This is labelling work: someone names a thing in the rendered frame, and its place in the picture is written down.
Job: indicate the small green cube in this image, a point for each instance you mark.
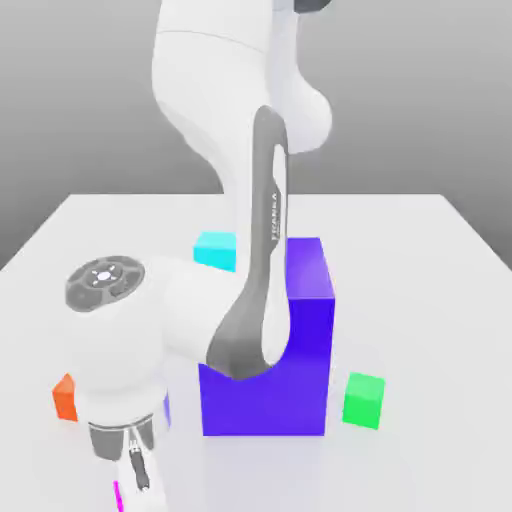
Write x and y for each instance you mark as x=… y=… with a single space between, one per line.
x=362 y=402

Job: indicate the small magenta cube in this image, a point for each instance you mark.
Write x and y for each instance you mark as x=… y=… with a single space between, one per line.
x=117 y=498

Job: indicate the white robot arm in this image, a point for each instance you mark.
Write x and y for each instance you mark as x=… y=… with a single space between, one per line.
x=208 y=100

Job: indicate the small cyan cube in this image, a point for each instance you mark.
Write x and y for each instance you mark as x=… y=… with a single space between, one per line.
x=214 y=250

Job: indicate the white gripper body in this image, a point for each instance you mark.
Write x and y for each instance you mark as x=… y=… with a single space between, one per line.
x=156 y=498

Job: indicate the large blue box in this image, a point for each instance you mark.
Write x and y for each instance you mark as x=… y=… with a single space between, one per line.
x=280 y=400

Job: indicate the small orange cube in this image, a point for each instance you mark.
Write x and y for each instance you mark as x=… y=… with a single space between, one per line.
x=64 y=398

